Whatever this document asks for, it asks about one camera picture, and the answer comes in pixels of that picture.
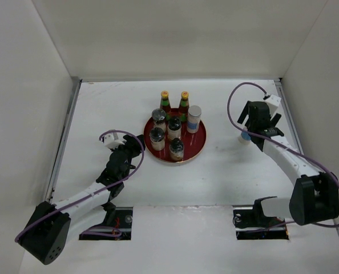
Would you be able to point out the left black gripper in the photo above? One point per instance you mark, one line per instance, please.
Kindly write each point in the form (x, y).
(132, 144)

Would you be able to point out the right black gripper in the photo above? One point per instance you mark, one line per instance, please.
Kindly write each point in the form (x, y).
(245, 113)

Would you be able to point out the silver lid jar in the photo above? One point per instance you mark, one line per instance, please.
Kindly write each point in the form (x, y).
(193, 119)
(244, 138)

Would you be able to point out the black cap glass shaker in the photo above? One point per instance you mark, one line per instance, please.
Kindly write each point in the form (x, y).
(157, 138)

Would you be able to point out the black cap spice jar front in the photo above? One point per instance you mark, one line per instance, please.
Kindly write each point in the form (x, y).
(174, 128)

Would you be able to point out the black cap spice jar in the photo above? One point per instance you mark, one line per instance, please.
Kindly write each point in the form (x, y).
(174, 128)
(176, 150)

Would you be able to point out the green label sauce bottle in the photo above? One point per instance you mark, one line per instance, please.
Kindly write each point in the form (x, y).
(184, 106)
(165, 104)

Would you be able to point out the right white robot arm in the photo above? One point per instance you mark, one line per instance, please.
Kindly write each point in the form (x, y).
(315, 195)

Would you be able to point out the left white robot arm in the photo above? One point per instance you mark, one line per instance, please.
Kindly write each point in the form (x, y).
(46, 233)

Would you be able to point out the red round tray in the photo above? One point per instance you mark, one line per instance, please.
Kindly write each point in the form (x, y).
(193, 143)

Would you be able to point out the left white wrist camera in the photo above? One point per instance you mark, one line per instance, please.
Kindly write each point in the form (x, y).
(111, 140)

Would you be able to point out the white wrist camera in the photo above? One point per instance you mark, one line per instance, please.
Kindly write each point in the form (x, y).
(273, 101)
(111, 140)

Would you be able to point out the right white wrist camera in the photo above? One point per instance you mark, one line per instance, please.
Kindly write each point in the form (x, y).
(273, 101)

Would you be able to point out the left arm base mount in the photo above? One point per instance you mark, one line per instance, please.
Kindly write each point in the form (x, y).
(116, 225)

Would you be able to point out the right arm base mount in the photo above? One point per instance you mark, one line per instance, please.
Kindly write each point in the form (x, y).
(251, 223)

